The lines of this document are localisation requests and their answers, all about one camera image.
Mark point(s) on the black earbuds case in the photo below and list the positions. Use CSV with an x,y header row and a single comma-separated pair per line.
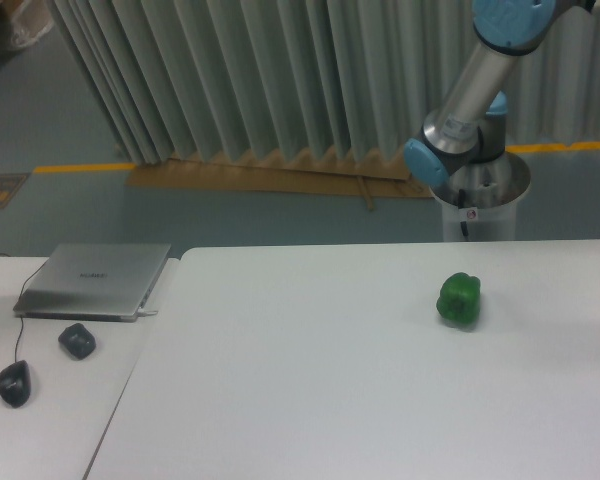
x,y
77,341

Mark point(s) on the pale green pleated curtain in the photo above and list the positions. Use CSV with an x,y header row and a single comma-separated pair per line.
x,y
267,81

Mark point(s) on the white usb plug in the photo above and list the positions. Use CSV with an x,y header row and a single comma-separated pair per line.
x,y
146,313

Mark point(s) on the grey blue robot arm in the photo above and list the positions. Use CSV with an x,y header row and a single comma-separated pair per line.
x,y
451,136

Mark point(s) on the black computer mouse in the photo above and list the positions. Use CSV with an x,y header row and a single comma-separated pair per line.
x,y
15,384

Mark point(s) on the brown cardboard sheet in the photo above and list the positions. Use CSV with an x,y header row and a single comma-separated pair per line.
x,y
373,177

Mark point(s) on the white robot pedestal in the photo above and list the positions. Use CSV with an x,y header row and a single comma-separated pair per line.
x,y
479,202

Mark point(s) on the green bell pepper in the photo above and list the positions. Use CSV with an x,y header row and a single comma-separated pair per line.
x,y
459,301

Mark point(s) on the clear plastic bag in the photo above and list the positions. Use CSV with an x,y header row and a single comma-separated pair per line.
x,y
23,23

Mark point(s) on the silver closed laptop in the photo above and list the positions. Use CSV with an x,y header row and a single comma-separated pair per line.
x,y
104,282

